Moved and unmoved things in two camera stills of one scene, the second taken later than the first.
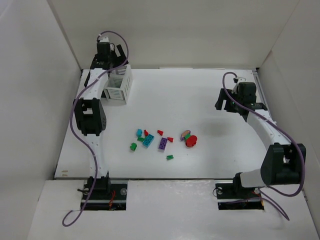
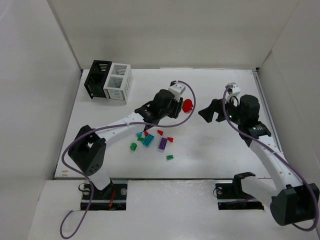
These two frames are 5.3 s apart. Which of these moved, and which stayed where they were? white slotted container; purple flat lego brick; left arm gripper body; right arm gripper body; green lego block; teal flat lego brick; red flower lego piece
Moved: red flower lego piece; left arm gripper body; right arm gripper body
Stayed: teal flat lego brick; green lego block; purple flat lego brick; white slotted container
